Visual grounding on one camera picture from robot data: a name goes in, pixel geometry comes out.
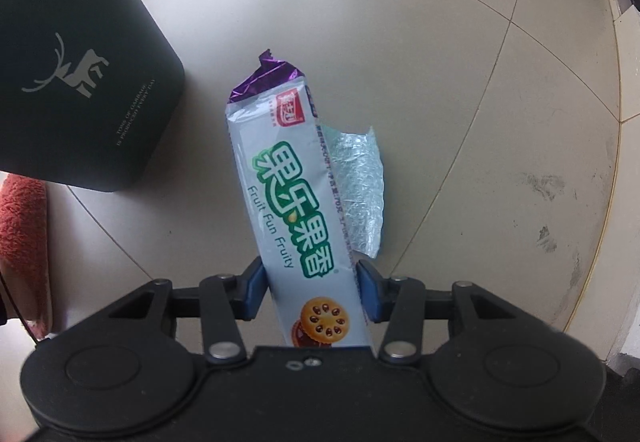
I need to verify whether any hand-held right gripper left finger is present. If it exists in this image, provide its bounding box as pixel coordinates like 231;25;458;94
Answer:
107;256;271;363

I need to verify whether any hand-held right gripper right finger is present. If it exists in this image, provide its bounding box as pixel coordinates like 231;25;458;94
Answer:
356;259;521;365

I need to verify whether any silver biscuit packet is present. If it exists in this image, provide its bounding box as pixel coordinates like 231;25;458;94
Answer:
225;48;377;349

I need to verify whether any dark green trash bin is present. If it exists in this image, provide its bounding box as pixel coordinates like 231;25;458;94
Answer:
0;0;187;194

